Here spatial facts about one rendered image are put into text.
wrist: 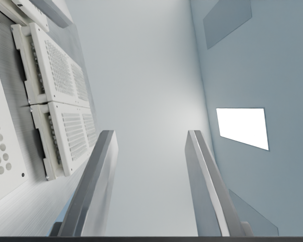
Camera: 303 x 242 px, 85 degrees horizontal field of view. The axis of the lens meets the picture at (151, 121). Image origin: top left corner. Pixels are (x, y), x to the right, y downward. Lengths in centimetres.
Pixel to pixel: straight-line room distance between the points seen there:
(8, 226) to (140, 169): 342
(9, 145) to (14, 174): 5
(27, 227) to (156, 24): 385
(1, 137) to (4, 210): 18
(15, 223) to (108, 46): 351
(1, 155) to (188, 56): 380
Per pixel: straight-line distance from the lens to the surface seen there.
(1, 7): 69
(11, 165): 39
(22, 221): 55
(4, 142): 39
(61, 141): 60
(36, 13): 73
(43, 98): 62
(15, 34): 70
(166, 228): 462
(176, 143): 381
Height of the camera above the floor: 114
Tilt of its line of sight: 7 degrees up
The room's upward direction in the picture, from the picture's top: 78 degrees clockwise
